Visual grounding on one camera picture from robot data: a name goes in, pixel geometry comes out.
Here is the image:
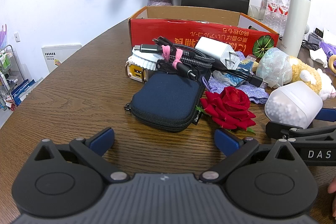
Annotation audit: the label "metal wire rack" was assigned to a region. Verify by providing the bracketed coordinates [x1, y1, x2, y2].
[0, 44, 23, 111]

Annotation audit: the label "white panel board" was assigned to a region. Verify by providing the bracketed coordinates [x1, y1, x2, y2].
[41, 43, 82, 74]

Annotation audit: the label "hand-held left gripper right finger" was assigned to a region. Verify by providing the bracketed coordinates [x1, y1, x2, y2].
[199, 129, 298, 184]

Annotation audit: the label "red cardboard box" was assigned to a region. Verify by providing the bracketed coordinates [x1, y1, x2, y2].
[128, 6, 280, 60]

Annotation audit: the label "white wall charger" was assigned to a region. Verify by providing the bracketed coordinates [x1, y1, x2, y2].
[195, 37, 240, 71]

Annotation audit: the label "translucent cotton swab box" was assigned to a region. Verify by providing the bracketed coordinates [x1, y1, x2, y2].
[265, 81, 323, 130]

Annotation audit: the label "white thermos grey lid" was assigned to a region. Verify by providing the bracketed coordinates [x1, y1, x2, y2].
[279, 0, 311, 58]

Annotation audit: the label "purple tissue pack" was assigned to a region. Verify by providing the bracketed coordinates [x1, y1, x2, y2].
[318, 40, 336, 57]

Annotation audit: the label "crumpled white tissue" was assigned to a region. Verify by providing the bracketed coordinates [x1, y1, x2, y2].
[310, 48, 329, 67]

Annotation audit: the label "purple plastic decoration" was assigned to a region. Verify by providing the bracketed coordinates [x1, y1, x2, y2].
[0, 24, 8, 49]

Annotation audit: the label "iridescent translucent bottle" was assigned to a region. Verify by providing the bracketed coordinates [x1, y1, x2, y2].
[256, 48, 293, 88]

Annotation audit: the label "black usb cable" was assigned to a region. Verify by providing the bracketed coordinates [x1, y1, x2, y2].
[213, 69, 264, 88]

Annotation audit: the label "braided cable bundle pink ties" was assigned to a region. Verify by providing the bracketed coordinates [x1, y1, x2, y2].
[133, 36, 214, 81]

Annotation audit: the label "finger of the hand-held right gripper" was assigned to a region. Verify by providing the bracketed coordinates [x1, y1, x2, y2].
[314, 107, 336, 123]
[265, 121, 336, 141]

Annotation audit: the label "black desk cables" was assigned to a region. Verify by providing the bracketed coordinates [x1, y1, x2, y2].
[301, 39, 319, 52]

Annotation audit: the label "orange white plush toy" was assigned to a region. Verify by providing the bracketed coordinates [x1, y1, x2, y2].
[287, 56, 336, 100]

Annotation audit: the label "purple knitted cloth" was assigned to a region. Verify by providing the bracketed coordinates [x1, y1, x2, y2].
[202, 51, 269, 104]

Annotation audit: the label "small white round speaker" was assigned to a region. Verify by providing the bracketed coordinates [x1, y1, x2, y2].
[302, 24, 311, 41]

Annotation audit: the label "red fabric rose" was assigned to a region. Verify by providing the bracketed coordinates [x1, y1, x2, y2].
[200, 86, 257, 134]

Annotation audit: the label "person's right hand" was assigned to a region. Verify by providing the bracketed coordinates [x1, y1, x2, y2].
[327, 178, 336, 218]

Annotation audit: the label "clear plastic wrapper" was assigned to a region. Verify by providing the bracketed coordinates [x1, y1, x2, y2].
[213, 70, 245, 87]

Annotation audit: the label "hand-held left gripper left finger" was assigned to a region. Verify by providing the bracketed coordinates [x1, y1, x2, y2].
[33, 127, 130, 184]

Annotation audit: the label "yellow power bank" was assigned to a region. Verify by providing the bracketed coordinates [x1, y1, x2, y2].
[125, 61, 150, 83]

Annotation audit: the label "clear water bottle red label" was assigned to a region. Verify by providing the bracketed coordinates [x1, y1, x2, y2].
[276, 0, 290, 36]
[262, 0, 279, 28]

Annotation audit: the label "navy zip pouch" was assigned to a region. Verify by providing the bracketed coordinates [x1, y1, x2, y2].
[124, 70, 207, 132]

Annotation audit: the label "blue white boxes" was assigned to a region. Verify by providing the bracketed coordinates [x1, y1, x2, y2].
[10, 78, 36, 107]

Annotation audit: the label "grey power adapter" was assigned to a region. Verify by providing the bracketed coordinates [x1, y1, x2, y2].
[308, 32, 323, 44]

